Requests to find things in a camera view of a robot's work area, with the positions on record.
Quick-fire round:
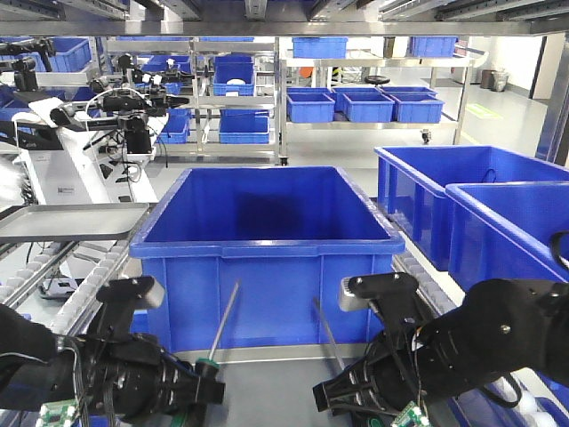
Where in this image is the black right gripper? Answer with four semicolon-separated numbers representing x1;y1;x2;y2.
312;328;449;415

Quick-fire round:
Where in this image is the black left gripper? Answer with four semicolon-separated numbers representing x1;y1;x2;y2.
84;334;226;423

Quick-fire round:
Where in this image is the green black cross screwdriver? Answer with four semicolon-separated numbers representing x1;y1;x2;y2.
170;279;240;426

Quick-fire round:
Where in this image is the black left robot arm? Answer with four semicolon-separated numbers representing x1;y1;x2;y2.
1;306;225;426

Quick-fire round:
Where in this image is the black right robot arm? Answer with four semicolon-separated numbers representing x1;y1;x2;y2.
313;272;568;415

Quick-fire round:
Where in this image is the grey tray on rollers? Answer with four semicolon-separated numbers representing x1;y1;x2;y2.
1;203;149;244

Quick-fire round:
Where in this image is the green circuit board right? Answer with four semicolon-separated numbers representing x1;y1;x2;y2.
390;401;431;427

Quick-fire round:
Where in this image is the green circuit board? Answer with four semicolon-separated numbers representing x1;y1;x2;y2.
35;399;79;427
390;401;431;427

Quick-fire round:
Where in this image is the large blue plastic bin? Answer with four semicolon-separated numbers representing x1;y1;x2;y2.
130;166;405;352

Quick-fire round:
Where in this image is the green circuit board left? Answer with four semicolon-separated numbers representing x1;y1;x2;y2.
35;399;79;427

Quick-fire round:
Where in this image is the blue bin right front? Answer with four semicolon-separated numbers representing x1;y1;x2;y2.
446;181;568;290

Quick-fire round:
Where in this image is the blue bin right rear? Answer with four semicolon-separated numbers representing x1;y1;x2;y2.
374;145;568;270

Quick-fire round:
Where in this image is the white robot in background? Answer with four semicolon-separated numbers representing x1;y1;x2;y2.
0;37;196;205

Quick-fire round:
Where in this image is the steel shelving rack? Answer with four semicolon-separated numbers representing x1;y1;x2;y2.
0;0;569;161

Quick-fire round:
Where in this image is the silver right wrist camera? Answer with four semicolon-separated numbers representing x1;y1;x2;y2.
338;272;420;328

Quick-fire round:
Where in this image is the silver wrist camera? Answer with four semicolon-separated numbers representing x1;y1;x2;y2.
96;276;165;323
338;272;420;328

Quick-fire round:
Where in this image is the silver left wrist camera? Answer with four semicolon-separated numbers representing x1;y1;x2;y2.
96;276;165;323

